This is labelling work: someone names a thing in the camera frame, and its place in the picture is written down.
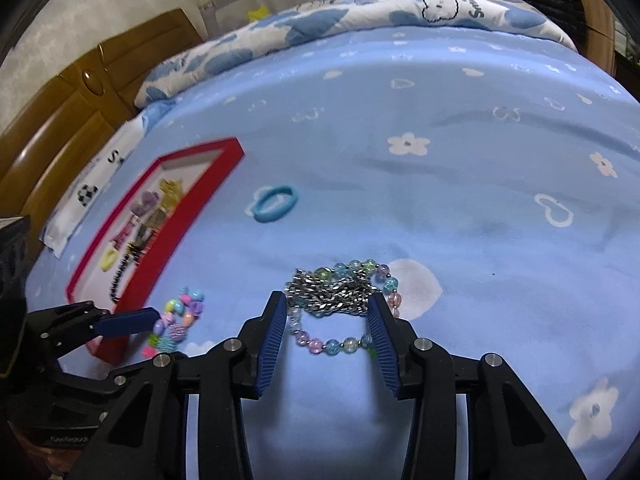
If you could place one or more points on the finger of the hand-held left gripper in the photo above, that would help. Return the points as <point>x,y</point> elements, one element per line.
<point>130,322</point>

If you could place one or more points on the yellow hair claw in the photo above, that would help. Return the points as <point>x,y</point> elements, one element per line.
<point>170,195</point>

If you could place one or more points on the red shallow box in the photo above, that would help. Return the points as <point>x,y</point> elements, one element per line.
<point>197,210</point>

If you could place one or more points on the red hair clip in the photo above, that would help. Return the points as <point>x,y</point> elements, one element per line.
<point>122,241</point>

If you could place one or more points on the yellow plush toy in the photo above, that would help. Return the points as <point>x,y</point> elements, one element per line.
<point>258,13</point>

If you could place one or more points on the white printed pillow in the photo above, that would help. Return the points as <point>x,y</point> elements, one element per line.
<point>75,210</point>

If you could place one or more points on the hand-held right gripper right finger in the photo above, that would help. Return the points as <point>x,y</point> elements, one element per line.
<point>382,345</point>

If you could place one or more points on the blue floral bed sheet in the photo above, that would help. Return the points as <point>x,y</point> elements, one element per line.
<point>450,210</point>

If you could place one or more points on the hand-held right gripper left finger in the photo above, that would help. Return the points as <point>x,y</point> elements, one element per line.
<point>272,345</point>

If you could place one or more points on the wooden wardrobe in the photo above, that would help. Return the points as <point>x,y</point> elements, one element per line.
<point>600,30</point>

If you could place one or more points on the blue and white cloud quilt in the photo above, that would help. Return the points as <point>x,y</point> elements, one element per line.
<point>350,15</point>

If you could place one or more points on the wooden headboard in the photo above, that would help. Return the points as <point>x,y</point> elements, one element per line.
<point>60,125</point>

